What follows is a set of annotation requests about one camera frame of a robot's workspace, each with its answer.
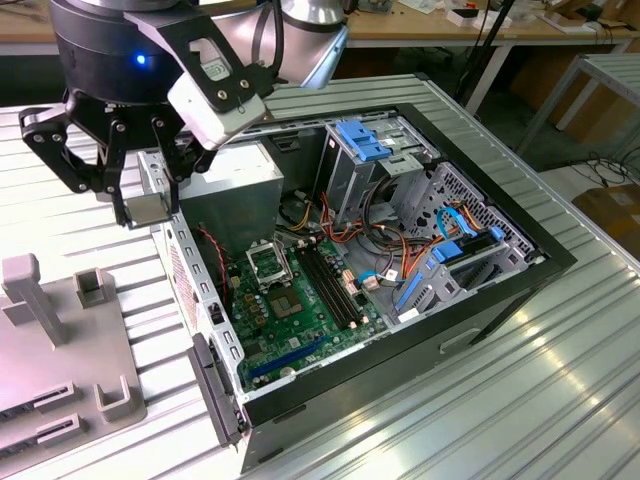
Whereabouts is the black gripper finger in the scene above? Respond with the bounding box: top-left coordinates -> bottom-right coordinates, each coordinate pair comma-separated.
149,116 -> 220,222
18,106 -> 136,230

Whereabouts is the orange data wire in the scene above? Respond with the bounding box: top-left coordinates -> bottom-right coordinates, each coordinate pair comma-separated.
458,201 -> 489,234

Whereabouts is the grey power supply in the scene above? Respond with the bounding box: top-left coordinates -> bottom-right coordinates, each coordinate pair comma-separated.
177,142 -> 286,261

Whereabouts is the black tripod stand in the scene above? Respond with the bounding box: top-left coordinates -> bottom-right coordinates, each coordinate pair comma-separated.
457,0 -> 517,101

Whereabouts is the CPU socket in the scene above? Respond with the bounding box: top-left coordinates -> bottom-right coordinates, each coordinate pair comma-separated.
268,285 -> 307,322

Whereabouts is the grey parts rack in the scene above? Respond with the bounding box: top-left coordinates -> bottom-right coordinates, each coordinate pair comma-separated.
0,252 -> 149,459

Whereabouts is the grey perforated disk cage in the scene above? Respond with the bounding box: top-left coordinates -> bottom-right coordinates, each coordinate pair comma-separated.
389,160 -> 547,326

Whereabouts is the black camera cable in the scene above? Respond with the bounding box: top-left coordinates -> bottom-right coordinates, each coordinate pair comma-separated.
271,0 -> 289,84

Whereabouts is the green motherboard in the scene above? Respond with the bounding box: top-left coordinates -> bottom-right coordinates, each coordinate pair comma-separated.
227,234 -> 391,394

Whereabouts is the blue expansion slot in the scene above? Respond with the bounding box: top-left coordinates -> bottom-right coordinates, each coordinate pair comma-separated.
248,334 -> 330,380

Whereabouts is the metal locking lever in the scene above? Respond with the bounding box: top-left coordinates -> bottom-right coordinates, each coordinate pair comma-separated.
274,232 -> 299,289

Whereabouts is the blue disk carrier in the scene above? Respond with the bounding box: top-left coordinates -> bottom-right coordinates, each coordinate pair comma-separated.
430,225 -> 505,265

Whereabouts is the blue plastic latch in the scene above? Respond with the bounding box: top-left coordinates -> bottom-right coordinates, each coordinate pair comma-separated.
335,119 -> 397,164

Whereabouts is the flat cardboard tray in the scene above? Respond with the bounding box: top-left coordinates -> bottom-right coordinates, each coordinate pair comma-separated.
535,8 -> 601,35

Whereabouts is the coloured power wire bundle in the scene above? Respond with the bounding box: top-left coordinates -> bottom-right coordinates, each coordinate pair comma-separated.
274,189 -> 369,247
372,232 -> 439,291

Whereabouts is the light blue data wire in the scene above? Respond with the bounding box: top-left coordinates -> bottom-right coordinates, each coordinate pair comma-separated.
435,205 -> 484,240

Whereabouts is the metal socket cover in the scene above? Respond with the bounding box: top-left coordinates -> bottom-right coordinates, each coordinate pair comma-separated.
244,238 -> 294,291

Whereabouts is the black open PC case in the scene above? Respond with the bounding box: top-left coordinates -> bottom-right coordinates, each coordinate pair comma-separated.
134,102 -> 579,476

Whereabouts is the brown cardboard box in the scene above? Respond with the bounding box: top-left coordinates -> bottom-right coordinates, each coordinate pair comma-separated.
571,183 -> 640,251

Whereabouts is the blue plastic rail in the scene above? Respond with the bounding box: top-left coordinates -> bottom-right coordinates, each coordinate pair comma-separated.
394,259 -> 437,314

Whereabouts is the long wooden desk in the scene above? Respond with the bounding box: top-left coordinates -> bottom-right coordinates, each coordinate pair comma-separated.
0,0 -> 640,57

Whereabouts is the black RAM slot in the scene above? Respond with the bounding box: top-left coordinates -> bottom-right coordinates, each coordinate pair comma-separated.
300,244 -> 355,330
306,243 -> 360,327
293,245 -> 351,332
312,242 -> 365,324

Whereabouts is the grey metal frame table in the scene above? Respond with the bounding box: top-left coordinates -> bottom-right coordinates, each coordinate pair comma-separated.
514,52 -> 640,160

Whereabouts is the silver CPU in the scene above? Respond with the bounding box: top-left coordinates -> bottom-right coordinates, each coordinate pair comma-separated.
127,192 -> 171,226

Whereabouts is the red black twisted wire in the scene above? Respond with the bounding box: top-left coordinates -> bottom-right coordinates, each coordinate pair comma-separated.
194,225 -> 234,307

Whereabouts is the grey metal disk bay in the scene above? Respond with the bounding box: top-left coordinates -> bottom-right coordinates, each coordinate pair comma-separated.
313,110 -> 441,236

